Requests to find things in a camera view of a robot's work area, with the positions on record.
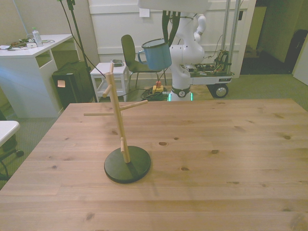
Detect clear plastic water bottle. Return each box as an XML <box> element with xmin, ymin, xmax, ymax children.
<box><xmin>32</xmin><ymin>26</ymin><xmax>44</xmax><ymax>48</ymax></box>

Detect black moulded chair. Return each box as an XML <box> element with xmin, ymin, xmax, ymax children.
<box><xmin>120</xmin><ymin>34</ymin><xmax>167</xmax><ymax>88</ymax></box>

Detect coiled dark floor cables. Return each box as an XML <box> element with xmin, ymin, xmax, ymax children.
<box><xmin>141</xmin><ymin>88</ymin><xmax>170</xmax><ymax>102</ymax></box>

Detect blue enamel mug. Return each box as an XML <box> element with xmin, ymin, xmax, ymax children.
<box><xmin>137</xmin><ymin>38</ymin><xmax>173</xmax><ymax>72</ymax></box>

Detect white desk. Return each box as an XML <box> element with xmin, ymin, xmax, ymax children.
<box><xmin>0</xmin><ymin>34</ymin><xmax>74</xmax><ymax>118</ymax></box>

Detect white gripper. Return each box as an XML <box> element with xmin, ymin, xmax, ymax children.
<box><xmin>138</xmin><ymin>0</ymin><xmax>212</xmax><ymax>48</ymax></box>

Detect tangle of wires on desk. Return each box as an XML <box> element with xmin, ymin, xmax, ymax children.
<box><xmin>6</xmin><ymin>38</ymin><xmax>33</xmax><ymax>48</ymax></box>

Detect yellow emergency stop button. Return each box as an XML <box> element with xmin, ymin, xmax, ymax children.
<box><xmin>153</xmin><ymin>81</ymin><xmax>165</xmax><ymax>95</ymax></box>

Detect white step stool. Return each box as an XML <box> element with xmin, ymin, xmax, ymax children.
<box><xmin>90</xmin><ymin>62</ymin><xmax>129</xmax><ymax>103</ymax></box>

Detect aluminium frame post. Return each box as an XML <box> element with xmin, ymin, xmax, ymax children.
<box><xmin>222</xmin><ymin>0</ymin><xmax>243</xmax><ymax>79</ymax></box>

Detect black office chair base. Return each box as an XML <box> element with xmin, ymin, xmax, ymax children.
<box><xmin>0</xmin><ymin>134</ymin><xmax>25</xmax><ymax>181</ymax></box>

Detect wheeled cart with electronics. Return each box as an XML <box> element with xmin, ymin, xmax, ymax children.
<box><xmin>189</xmin><ymin>49</ymin><xmax>235</xmax><ymax>99</ymax></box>

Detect black box with orange note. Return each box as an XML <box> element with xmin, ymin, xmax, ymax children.
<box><xmin>51</xmin><ymin>62</ymin><xmax>94</xmax><ymax>109</ymax></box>

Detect black tripod stand with cable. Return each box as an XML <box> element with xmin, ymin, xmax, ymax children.
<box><xmin>56</xmin><ymin>0</ymin><xmax>106</xmax><ymax>103</ymax></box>

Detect wooden mug tree black base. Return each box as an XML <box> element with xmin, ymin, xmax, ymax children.
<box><xmin>83</xmin><ymin>61</ymin><xmax>152</xmax><ymax>184</ymax></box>

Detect white rounded table top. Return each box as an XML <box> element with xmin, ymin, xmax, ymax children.
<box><xmin>0</xmin><ymin>120</ymin><xmax>20</xmax><ymax>147</ymax></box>

